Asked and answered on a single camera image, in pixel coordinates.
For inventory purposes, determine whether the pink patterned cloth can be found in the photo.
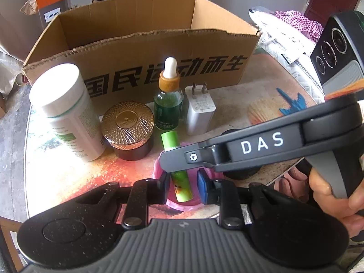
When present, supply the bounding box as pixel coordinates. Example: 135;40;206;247
275;10;324;43

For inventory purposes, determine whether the white quilted bedding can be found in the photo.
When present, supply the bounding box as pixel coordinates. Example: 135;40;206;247
249;6;324;104

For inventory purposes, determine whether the gold lid cream jar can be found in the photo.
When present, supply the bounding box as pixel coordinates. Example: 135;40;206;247
101;101;154;161

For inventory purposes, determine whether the green dropper bottle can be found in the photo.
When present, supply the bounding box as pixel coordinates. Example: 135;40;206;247
154;57;184;131

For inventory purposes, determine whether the pink plastic lid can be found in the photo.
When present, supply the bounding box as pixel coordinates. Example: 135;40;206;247
152;152;224;211

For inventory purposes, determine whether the white supplement bottle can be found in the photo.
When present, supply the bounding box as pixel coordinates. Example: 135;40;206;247
30;63;106;162

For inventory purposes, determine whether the right hand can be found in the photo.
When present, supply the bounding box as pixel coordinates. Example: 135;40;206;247
308;168;364;237

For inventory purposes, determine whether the green lip balm tube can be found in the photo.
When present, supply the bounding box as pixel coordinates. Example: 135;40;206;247
161;131;193;202

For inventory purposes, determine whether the brown cardboard box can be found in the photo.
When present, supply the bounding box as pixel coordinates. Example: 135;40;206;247
23;0;260;115

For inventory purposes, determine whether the black electrical tape roll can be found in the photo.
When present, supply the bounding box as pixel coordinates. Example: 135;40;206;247
223;145;262;181

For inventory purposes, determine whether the white usb charger plug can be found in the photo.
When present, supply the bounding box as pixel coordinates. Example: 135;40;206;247
185;82;216;136

